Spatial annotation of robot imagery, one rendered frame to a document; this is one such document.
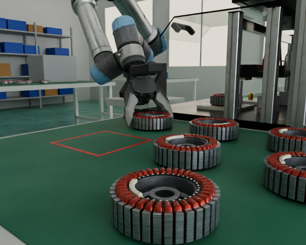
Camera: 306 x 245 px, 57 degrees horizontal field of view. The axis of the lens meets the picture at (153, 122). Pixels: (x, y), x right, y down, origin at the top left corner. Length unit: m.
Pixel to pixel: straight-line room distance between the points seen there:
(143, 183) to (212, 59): 6.07
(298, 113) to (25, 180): 0.59
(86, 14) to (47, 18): 7.23
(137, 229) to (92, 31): 0.90
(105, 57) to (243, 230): 0.80
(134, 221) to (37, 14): 8.05
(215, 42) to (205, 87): 0.99
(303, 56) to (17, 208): 0.64
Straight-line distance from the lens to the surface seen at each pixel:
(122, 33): 0.88
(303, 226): 0.33
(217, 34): 6.35
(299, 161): 0.45
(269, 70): 0.77
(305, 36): 0.74
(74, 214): 0.33
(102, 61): 0.99
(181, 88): 6.75
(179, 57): 6.78
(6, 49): 7.13
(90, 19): 1.13
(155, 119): 0.71
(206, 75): 6.41
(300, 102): 0.74
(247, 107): 1.01
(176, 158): 0.43
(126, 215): 0.27
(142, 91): 0.78
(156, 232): 0.26
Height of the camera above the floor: 0.90
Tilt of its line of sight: 10 degrees down
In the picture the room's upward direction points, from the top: straight up
